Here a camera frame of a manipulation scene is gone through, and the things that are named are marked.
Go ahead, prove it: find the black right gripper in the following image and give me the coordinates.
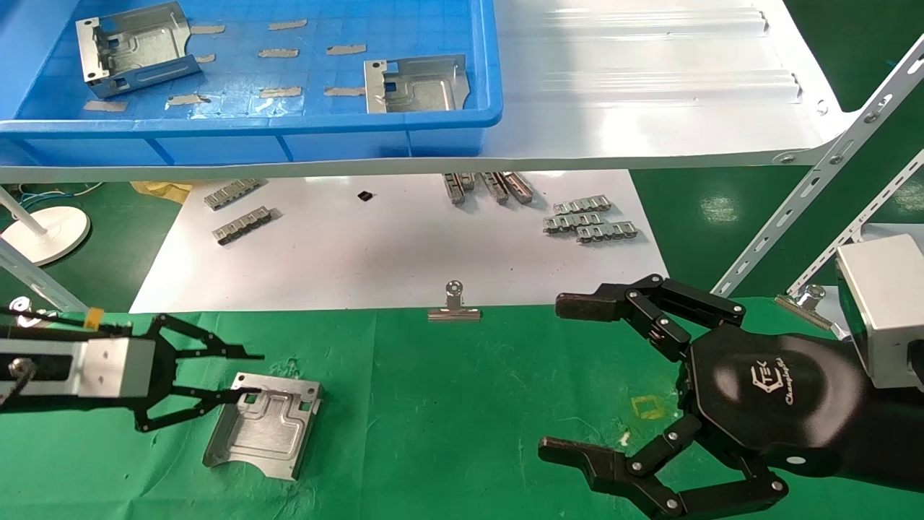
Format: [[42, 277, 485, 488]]
[[536, 273, 867, 519]]

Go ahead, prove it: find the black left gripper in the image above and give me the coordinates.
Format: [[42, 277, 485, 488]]
[[0, 313, 266, 434]]

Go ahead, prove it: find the silver sheet metal bracket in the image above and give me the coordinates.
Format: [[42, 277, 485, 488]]
[[363, 55, 471, 115], [75, 1, 201, 99], [202, 372, 324, 482]]

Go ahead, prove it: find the grey metal comb clip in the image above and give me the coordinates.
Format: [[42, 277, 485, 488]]
[[543, 212, 604, 235], [575, 220, 639, 245], [553, 195, 613, 215], [213, 206, 279, 246], [204, 178, 262, 212]]

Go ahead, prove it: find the yellow crumpled bag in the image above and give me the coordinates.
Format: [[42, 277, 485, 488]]
[[130, 181, 194, 208]]

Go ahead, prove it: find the white round lamp base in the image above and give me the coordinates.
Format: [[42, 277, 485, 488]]
[[0, 189, 92, 268]]

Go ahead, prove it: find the scratched green table mat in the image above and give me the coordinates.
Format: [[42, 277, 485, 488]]
[[0, 296, 924, 520]]

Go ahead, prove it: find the white metal shelf board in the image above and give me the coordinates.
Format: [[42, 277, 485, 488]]
[[130, 170, 679, 313], [0, 0, 844, 181]]

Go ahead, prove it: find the blue plastic bin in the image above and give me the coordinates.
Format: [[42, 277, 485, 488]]
[[0, 0, 504, 167]]

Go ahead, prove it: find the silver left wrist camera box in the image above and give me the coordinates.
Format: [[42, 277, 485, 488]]
[[0, 337, 157, 399]]

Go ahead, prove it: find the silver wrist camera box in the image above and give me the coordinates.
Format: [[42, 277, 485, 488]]
[[0, 337, 157, 399], [836, 233, 924, 392]]

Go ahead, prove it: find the black wrist cable bundle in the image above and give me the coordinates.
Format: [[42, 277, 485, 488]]
[[0, 302, 138, 340]]

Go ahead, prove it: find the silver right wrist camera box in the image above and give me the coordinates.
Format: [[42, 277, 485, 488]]
[[836, 233, 924, 392]]

